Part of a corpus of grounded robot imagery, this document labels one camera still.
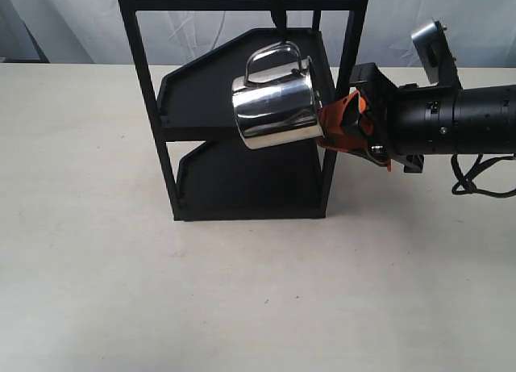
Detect black cable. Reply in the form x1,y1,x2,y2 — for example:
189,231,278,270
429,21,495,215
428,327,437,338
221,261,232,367
450,153,516,199

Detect black two-tier rack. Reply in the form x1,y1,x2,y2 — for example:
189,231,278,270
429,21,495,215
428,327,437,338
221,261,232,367
118,0,368,221

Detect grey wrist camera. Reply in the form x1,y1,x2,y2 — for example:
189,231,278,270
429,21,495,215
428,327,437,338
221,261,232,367
410,19,462,90

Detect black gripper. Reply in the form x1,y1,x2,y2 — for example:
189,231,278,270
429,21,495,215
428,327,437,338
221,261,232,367
316,63,424,173

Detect white backdrop curtain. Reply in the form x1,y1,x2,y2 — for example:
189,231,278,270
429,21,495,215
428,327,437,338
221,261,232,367
1,0,515,68

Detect stainless steel mug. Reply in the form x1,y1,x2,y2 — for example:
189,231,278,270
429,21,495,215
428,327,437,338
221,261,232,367
231,41,323,150

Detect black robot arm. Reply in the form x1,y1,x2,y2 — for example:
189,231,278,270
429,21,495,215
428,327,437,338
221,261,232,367
317,63,515,173

